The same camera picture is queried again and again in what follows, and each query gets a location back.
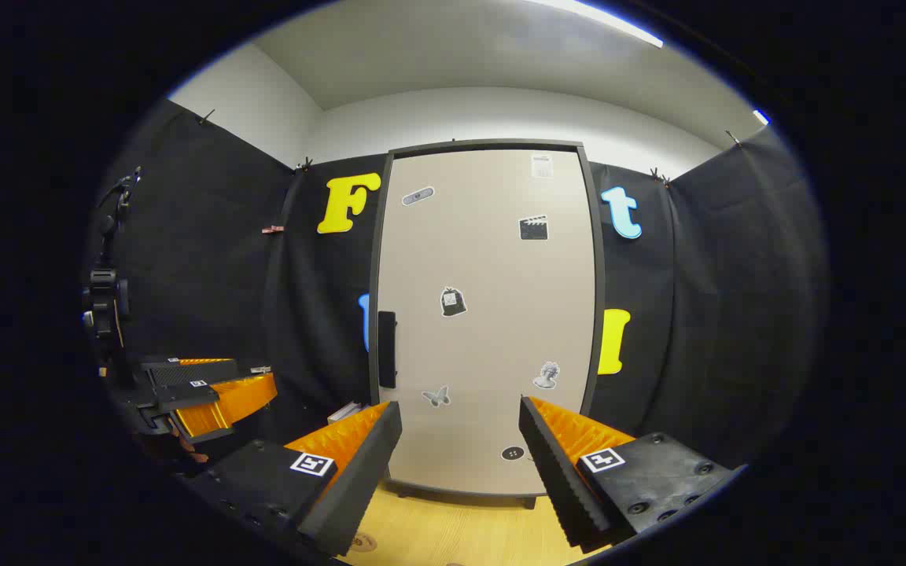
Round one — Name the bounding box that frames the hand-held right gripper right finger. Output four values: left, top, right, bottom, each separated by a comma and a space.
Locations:
517, 395, 746, 555

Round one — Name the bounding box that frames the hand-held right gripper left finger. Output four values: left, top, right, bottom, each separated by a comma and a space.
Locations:
182, 399, 404, 560

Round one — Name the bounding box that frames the black cabinet door handle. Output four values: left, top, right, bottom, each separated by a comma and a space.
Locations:
377, 311, 398, 390

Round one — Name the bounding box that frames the gray cabinet door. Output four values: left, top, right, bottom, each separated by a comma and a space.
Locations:
377, 149, 599, 498

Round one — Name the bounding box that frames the dark gray cabinet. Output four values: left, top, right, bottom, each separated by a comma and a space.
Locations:
366, 140, 607, 508

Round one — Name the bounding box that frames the black backdrop cloth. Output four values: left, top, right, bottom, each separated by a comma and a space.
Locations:
87, 98, 827, 472

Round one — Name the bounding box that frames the long ceiling light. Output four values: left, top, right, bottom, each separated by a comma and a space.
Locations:
532, 0, 666, 50

